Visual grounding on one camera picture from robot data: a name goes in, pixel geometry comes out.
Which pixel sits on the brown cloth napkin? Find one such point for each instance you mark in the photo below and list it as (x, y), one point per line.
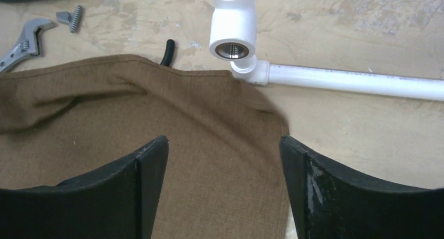
(223, 177)

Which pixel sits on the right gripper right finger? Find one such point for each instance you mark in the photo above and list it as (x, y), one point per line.
(331, 200)

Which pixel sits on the black pliers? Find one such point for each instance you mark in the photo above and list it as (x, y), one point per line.
(169, 53)

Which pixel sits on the white PVC pipe frame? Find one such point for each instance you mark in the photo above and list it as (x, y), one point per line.
(233, 38)

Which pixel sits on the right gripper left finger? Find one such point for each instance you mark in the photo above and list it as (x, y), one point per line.
(117, 200)

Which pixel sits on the red handled adjustable wrench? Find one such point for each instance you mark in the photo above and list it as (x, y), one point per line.
(28, 44)

